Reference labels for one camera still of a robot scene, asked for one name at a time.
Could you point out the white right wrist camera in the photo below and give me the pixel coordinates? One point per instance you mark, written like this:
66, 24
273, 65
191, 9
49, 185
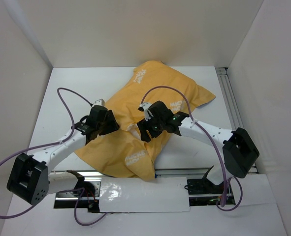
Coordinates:
144, 107

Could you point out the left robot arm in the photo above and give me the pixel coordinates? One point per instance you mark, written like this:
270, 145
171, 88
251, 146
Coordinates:
31, 177

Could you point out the white cover plate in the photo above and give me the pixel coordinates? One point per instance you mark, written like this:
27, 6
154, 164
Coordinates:
131, 195

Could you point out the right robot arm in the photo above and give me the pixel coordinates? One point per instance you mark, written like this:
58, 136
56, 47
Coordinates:
215, 137

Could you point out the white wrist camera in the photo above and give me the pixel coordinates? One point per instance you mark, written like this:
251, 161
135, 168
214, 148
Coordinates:
144, 107
99, 102

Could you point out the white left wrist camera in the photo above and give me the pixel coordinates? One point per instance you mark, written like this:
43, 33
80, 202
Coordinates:
99, 102

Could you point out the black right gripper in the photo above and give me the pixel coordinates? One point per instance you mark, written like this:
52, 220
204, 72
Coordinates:
143, 128

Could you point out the Mickey Mouse pillowcase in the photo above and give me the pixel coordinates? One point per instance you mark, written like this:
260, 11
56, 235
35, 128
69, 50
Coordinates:
122, 153

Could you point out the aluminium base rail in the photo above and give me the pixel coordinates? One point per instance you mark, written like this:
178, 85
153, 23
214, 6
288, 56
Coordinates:
158, 172

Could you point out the aluminium side rail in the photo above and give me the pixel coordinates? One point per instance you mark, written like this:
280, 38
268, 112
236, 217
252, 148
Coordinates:
234, 103

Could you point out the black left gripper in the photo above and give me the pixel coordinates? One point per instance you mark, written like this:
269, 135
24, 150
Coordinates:
113, 125

